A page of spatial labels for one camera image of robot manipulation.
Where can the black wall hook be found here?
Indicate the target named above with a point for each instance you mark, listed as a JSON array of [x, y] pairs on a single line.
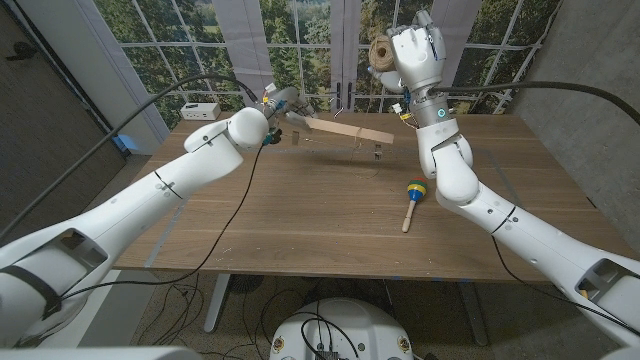
[[22, 50]]

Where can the white power strip box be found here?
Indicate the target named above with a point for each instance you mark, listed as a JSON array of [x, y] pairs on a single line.
[[200, 111]]

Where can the blue floor object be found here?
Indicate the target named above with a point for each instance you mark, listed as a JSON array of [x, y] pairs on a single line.
[[122, 144]]

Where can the white table leg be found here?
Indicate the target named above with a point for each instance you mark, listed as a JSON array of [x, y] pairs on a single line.
[[217, 305]]

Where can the rainbow striped wooden maraca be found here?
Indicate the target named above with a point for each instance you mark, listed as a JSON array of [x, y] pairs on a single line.
[[416, 190]]

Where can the wooden clothes hanger with clips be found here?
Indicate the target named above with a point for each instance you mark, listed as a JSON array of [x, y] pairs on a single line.
[[350, 131]]

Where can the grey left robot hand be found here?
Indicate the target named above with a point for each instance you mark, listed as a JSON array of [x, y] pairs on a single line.
[[287, 97]]

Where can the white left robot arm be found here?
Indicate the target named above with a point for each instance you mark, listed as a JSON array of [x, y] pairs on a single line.
[[150, 195]]

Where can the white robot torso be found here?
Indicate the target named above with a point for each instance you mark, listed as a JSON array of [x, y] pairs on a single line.
[[345, 330]]

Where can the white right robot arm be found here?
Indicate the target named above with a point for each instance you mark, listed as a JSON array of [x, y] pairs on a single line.
[[540, 240]]

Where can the printed forest window backdrop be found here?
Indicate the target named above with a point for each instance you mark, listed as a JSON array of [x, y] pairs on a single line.
[[300, 50]]

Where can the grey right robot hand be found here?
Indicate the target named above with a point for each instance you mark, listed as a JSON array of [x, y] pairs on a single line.
[[417, 55]]

